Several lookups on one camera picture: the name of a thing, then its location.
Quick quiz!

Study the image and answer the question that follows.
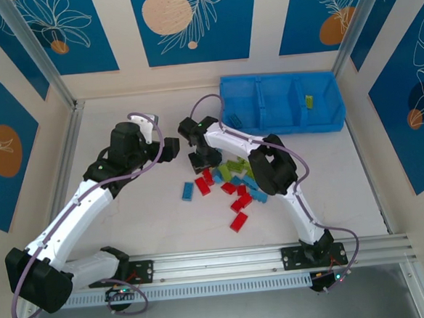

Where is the blue three-compartment plastic bin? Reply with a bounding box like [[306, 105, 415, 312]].
[[216, 68, 348, 141]]

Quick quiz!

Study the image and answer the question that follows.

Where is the black controller board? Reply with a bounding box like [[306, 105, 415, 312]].
[[309, 271, 348, 294], [104, 285, 139, 304]]

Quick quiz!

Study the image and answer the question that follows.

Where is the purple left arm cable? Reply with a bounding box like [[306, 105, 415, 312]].
[[0, 110, 177, 318]]

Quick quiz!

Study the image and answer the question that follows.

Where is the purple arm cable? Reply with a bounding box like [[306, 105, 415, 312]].
[[188, 85, 363, 302], [0, 110, 177, 318]]

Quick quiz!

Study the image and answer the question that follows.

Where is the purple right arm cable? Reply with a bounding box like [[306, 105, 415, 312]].
[[188, 85, 363, 302]]

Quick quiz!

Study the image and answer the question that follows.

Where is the aluminium table edge rail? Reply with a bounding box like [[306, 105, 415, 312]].
[[344, 115, 424, 318], [0, 99, 101, 318]]

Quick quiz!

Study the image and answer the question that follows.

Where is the blue floral wall panel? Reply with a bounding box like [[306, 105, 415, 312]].
[[0, 0, 52, 105], [346, 0, 420, 73], [275, 0, 376, 57], [362, 4, 424, 199], [4, 0, 120, 80], [129, 0, 263, 69], [0, 47, 46, 234]]

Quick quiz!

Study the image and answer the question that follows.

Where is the thin red wire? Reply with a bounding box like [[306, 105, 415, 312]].
[[123, 268, 144, 287], [327, 253, 351, 274]]

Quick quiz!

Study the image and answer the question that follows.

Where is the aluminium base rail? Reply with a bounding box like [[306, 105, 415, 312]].
[[68, 232, 420, 290]]

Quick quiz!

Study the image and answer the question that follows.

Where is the aluminium frame post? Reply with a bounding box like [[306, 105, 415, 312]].
[[326, 0, 393, 84], [0, 0, 78, 116]]

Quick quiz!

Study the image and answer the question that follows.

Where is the grey slotted cable tray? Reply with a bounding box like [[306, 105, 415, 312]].
[[59, 272, 313, 309]]

